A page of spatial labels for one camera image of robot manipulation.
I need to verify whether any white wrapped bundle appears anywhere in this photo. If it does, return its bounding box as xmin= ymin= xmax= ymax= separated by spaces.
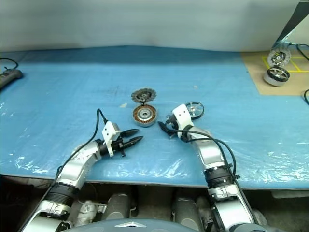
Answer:
xmin=76 ymin=199 xmax=107 ymax=226

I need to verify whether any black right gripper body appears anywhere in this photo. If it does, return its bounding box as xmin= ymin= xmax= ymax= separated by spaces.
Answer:
xmin=165 ymin=115 xmax=181 ymax=137

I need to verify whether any gray motor housing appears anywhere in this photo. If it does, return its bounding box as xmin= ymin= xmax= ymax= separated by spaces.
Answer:
xmin=263 ymin=71 xmax=290 ymax=87

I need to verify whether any dark gray power strip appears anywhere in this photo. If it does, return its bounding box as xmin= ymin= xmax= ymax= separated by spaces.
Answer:
xmin=0 ymin=68 xmax=24 ymax=89

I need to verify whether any motor housing with copper windings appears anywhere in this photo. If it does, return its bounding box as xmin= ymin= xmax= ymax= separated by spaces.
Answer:
xmin=132 ymin=105 xmax=160 ymax=128

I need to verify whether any silver spoked rotor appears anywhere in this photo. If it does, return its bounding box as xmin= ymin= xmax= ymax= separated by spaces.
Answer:
xmin=267 ymin=66 xmax=291 ymax=81
xmin=185 ymin=101 xmax=205 ymax=120

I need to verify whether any black power strip cable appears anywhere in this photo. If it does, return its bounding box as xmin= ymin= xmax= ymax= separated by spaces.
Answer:
xmin=0 ymin=58 xmax=19 ymax=71

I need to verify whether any dark slanted stand leg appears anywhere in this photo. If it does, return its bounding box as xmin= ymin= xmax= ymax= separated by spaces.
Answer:
xmin=274 ymin=0 xmax=309 ymax=47

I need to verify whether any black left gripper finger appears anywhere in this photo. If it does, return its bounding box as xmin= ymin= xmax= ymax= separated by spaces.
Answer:
xmin=125 ymin=136 xmax=144 ymax=147
xmin=120 ymin=129 xmax=140 ymax=138

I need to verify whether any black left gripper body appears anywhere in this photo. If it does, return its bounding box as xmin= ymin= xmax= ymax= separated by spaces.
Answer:
xmin=111 ymin=136 xmax=128 ymax=158

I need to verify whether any blue plastic table sheet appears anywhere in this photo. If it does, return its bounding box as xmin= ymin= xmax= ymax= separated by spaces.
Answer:
xmin=0 ymin=44 xmax=309 ymax=192

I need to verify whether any gray toothed motor lid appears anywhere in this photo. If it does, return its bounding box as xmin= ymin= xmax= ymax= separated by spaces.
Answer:
xmin=268 ymin=46 xmax=292 ymax=66
xmin=130 ymin=87 xmax=158 ymax=105

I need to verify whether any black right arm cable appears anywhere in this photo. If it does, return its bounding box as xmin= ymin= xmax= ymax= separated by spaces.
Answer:
xmin=169 ymin=128 xmax=241 ymax=181

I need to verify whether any dark rounded cylinder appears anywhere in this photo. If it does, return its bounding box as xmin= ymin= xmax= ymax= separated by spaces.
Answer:
xmin=172 ymin=190 xmax=202 ymax=231
xmin=107 ymin=192 xmax=133 ymax=221

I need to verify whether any gray robot torso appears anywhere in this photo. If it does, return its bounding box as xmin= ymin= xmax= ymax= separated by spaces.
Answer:
xmin=62 ymin=218 xmax=174 ymax=232

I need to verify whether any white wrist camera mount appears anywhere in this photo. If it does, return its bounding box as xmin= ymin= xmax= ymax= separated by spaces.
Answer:
xmin=101 ymin=121 xmax=121 ymax=156
xmin=171 ymin=104 xmax=194 ymax=132

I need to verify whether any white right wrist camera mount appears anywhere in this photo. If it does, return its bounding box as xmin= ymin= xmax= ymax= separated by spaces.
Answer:
xmin=171 ymin=104 xmax=194 ymax=132

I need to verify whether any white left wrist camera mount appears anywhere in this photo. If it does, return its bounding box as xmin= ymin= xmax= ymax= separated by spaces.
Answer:
xmin=101 ymin=121 xmax=121 ymax=156

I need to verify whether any brown cardboard mat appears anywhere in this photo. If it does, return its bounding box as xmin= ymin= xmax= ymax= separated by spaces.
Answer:
xmin=241 ymin=49 xmax=309 ymax=97

